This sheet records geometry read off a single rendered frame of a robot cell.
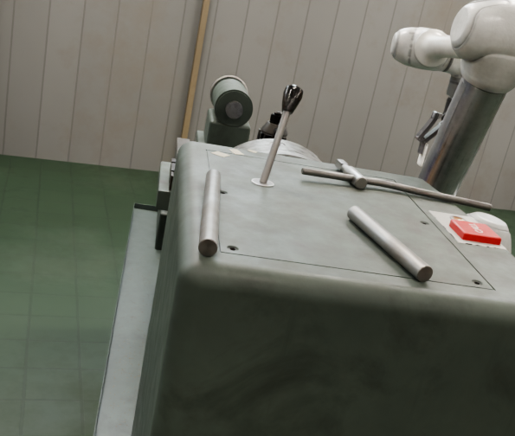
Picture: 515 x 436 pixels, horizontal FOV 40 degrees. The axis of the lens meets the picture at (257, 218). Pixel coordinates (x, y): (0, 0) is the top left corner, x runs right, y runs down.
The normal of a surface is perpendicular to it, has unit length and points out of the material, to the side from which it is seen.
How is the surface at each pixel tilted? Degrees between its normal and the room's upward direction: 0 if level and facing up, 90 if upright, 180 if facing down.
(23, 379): 0
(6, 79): 90
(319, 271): 0
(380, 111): 90
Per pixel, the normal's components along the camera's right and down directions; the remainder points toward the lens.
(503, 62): -0.13, 0.69
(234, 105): 0.10, 0.36
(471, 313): 0.18, -0.11
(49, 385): 0.19, -0.92
